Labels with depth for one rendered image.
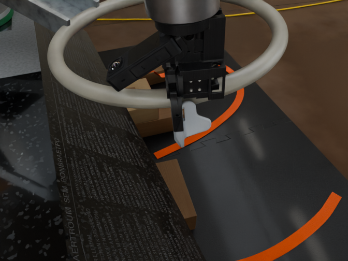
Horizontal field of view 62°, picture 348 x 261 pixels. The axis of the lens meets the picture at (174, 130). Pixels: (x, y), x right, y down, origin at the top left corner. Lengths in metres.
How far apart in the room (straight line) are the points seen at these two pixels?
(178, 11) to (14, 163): 0.39
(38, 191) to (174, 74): 0.29
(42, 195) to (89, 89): 0.18
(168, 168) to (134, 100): 0.91
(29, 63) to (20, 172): 0.34
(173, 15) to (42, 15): 0.47
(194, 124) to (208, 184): 1.00
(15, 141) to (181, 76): 0.35
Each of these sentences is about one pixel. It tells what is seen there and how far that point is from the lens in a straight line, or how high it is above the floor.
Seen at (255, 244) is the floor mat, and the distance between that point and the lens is 1.33.
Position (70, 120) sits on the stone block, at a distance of 0.67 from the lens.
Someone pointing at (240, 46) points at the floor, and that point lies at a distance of 2.46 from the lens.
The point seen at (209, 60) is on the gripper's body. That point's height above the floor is 0.99.
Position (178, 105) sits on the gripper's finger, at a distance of 0.40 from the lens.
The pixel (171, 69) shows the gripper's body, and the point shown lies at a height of 0.99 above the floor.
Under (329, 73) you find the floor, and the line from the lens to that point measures 2.36.
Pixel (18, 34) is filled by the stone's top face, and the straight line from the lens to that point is 0.96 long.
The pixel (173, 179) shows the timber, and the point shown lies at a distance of 1.30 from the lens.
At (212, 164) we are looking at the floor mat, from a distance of 1.51.
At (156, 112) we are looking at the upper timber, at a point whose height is 0.18.
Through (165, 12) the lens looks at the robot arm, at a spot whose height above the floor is 1.07.
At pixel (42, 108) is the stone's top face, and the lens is 0.66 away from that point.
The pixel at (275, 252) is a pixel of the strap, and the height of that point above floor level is 0.02.
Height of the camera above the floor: 1.21
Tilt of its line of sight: 46 degrees down
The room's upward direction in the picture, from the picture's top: straight up
